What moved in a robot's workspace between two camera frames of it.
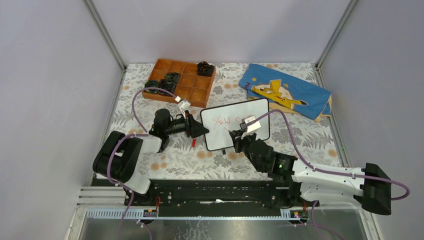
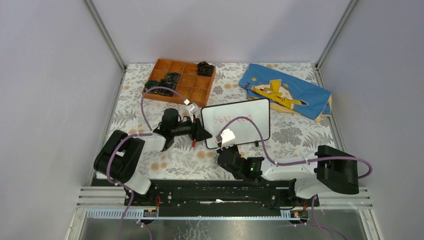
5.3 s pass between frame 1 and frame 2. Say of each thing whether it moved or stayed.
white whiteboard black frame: stayed
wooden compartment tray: stayed
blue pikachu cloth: stayed
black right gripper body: moved
